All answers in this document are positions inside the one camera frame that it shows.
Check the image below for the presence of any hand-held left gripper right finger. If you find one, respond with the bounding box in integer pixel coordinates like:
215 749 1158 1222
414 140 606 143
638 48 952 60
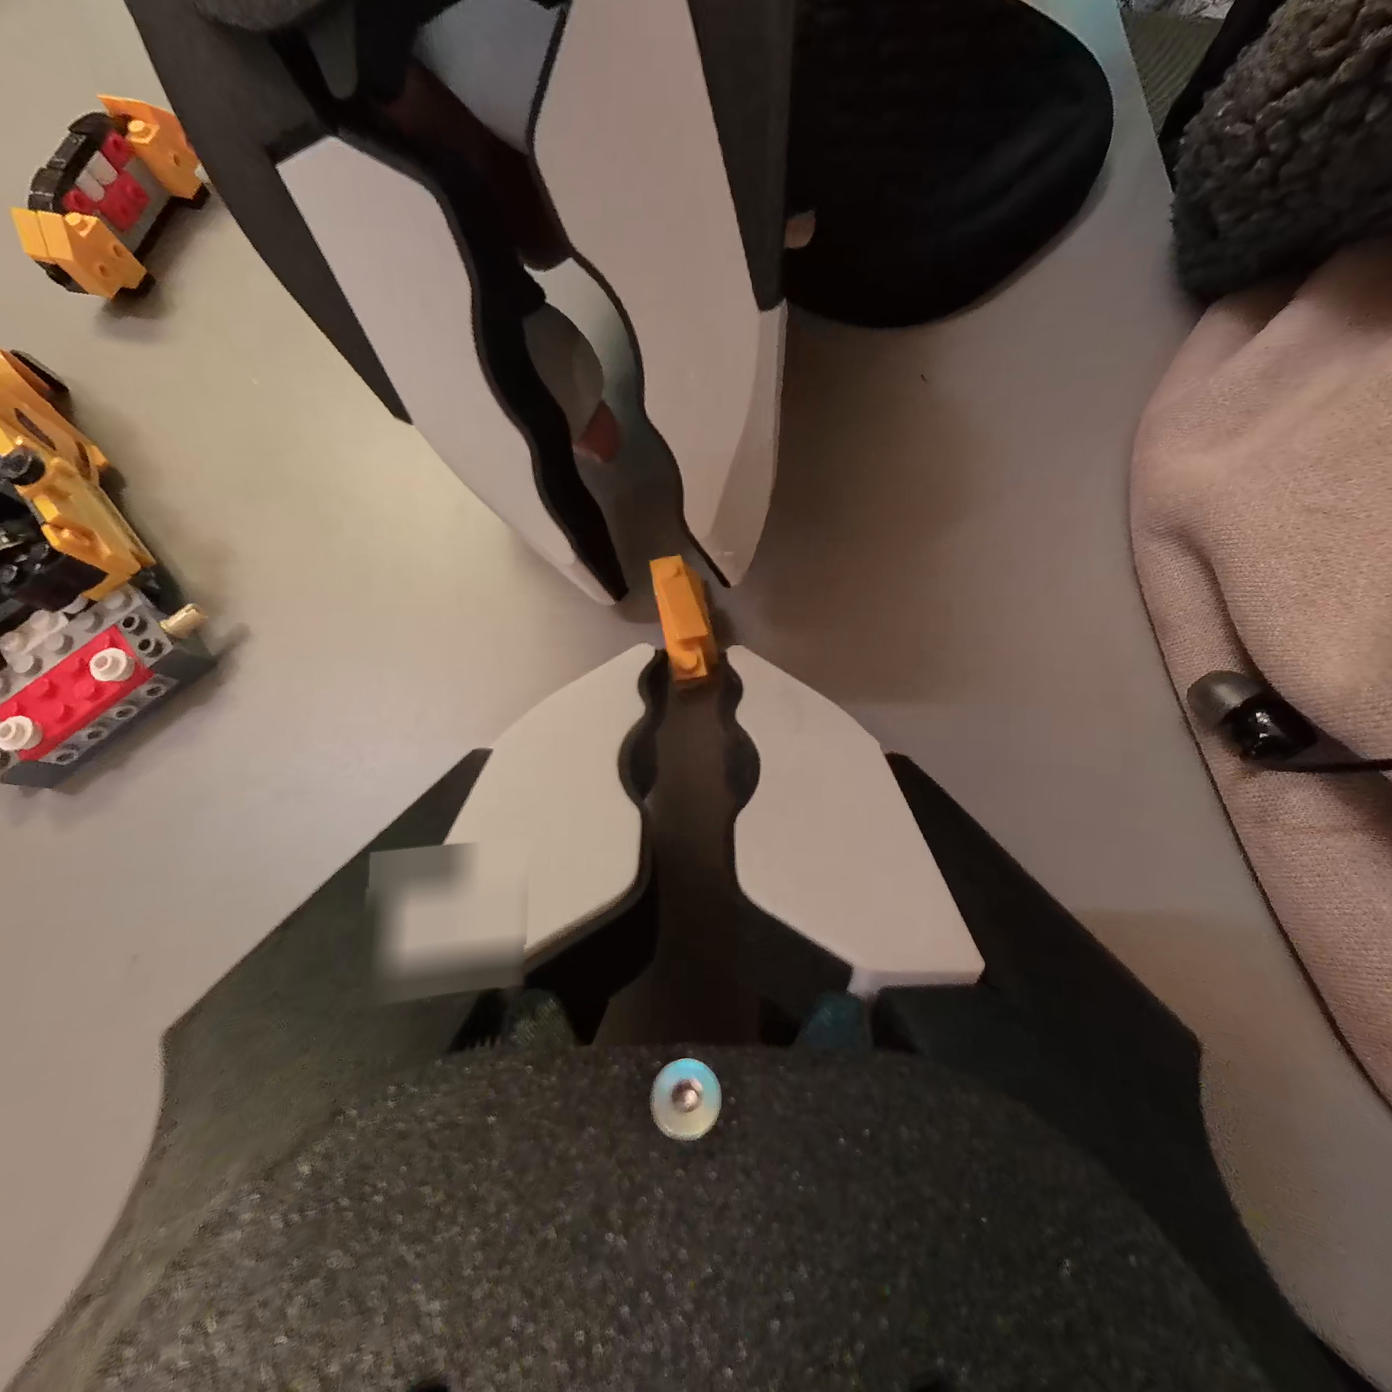
724 643 986 1038

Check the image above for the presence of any person's beige sweater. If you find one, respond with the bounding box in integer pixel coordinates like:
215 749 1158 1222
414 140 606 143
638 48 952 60
1128 239 1392 1382

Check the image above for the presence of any orange and red lego assembly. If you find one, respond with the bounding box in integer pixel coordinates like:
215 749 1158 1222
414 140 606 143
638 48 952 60
649 556 719 690

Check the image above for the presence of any black wired earbud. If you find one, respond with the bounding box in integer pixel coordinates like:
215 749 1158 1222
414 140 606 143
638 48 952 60
1184 673 1392 776

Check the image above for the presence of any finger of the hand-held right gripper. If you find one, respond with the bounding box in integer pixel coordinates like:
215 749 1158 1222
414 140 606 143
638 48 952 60
525 0 788 589
275 133 629 607

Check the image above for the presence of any yellow lego car model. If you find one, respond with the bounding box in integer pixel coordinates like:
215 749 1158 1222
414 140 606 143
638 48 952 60
0 348 218 789

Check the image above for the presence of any orange lego frame piece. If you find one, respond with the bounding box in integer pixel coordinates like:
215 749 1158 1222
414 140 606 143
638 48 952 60
11 97 210 300

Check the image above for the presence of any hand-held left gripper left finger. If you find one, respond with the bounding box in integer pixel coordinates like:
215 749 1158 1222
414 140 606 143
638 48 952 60
437 643 659 1044

